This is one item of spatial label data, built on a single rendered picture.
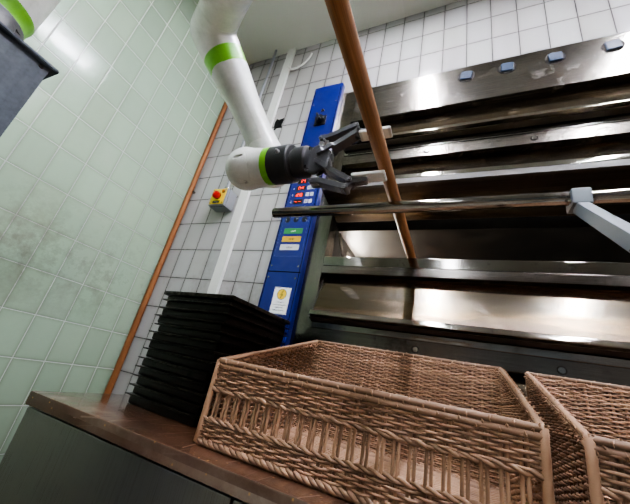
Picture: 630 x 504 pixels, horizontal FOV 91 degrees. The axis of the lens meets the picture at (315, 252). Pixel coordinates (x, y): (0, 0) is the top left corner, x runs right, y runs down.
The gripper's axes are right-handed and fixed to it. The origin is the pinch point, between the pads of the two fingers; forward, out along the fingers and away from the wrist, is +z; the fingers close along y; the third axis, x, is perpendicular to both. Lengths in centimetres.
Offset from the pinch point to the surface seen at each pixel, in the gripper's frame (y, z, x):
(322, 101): -84, -49, -50
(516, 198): 3.4, 26.4, -14.4
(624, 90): -63, 66, -53
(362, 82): 1.4, 1.0, 18.2
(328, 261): 3, -30, -52
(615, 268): 3, 55, -52
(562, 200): 4.1, 34.2, -14.7
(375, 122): 1.2, 1.2, 9.6
